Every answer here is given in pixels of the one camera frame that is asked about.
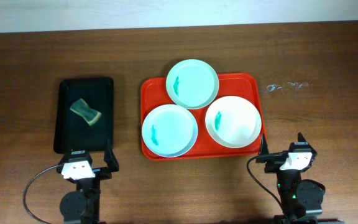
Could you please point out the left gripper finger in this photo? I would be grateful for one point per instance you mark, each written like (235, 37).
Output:
(110, 159)
(66, 152)

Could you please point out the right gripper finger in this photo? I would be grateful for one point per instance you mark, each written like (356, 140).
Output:
(263, 146)
(301, 139)

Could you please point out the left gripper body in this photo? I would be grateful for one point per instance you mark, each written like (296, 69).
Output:
(101, 172)

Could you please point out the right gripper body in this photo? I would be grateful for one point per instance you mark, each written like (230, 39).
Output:
(272, 158)

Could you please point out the white plate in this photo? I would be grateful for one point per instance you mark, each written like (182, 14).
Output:
(233, 122)

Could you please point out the green yellow sponge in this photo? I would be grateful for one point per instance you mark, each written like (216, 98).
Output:
(82, 109)

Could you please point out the light blue plate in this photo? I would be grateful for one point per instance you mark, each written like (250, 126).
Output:
(169, 131)

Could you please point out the mint green plate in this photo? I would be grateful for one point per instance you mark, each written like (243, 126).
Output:
(192, 84)

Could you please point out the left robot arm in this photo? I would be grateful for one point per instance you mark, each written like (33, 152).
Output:
(82, 206)

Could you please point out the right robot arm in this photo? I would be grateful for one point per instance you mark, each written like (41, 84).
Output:
(300, 199)

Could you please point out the black plastic tray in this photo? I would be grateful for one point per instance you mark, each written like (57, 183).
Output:
(72, 132)

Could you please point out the red plastic tray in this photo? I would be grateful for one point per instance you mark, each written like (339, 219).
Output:
(153, 94)

